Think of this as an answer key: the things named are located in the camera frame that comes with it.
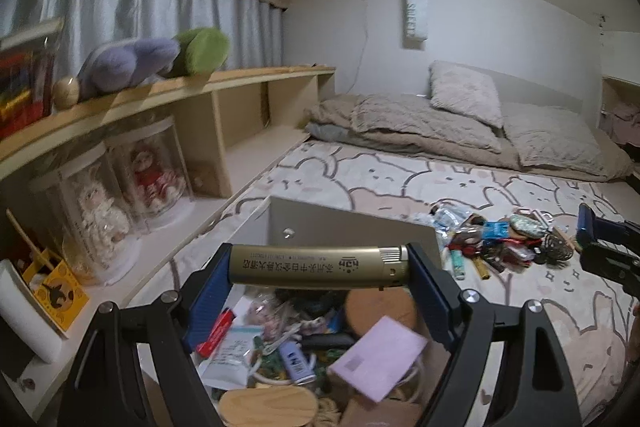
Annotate beige rope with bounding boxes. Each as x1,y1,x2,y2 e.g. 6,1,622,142
320,397,343,427

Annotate wall hook with cord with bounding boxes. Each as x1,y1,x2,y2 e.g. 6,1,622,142
350,0,373,95

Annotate round wooden coaster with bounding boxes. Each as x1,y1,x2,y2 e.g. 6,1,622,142
345,288,418,338

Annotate white storage box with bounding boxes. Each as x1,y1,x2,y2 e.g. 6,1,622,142
132,194,451,427

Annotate pile of small trinkets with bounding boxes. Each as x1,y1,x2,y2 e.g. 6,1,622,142
430,202,583,280

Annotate quilted beige pillow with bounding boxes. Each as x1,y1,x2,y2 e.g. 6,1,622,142
502,104,603,168

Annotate green plush toy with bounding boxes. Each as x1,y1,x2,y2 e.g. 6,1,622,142
170,27,231,78

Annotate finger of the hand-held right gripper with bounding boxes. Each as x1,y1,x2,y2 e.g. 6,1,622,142
576,203,640,244
580,241,640,295

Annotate wooden shelf unit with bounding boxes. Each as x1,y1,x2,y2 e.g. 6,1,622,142
0,66,337,388

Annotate round beige jar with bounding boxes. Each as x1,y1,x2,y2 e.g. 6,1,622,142
54,77,81,108

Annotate beige headboard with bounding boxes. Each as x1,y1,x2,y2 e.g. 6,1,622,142
432,62,586,118

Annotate white foam block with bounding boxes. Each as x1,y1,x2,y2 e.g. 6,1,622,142
0,259,66,365

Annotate beige duvet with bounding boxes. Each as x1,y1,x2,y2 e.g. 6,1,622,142
305,94,633,182

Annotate brown cardboard box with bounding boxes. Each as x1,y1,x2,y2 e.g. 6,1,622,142
190,162,226,200

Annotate wooden stick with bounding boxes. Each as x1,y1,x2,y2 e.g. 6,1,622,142
6,208,58,273

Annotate pile of clothes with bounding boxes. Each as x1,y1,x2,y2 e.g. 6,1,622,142
602,99,640,148

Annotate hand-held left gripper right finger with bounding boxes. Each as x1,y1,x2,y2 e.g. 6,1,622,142
406,242,583,427

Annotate clear bag of beads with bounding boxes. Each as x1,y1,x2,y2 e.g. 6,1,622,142
247,292,301,338

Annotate white rabbit doll case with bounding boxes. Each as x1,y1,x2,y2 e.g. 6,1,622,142
30,144,143,285

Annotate red boxed books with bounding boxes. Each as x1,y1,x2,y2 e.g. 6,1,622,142
0,18,63,140

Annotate white hanging paper bag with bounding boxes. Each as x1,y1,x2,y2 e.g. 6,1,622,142
402,0,431,50

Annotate white printed pouch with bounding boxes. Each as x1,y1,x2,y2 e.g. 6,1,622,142
202,324,263,390

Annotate purple lighter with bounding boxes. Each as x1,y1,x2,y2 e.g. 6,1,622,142
280,339,318,383

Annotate yellow printed box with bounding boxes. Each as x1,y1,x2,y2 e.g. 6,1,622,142
22,249,91,340

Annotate folded quilted blanket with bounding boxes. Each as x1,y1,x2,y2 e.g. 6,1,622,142
306,94,503,155

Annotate lilac cardboard box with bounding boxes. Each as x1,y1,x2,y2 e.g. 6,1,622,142
327,316,430,403

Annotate red dress doll case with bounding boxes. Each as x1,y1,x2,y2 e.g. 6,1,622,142
105,117,196,228

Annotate matte gold lighter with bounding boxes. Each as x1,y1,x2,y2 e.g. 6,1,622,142
227,244,412,290

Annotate grey curtain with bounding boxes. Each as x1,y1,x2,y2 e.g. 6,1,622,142
0,0,286,75

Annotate oval wooden board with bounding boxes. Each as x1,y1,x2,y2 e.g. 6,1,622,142
219,387,321,427

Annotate fuzzy beige pillow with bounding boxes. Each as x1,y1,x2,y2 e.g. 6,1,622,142
429,60,505,128

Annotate purple plush toy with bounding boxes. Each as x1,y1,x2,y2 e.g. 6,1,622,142
77,38,181,100

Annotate red tube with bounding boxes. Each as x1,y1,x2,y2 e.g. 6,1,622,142
196,307,236,355

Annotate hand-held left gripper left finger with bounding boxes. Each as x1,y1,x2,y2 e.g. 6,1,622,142
57,243,236,427

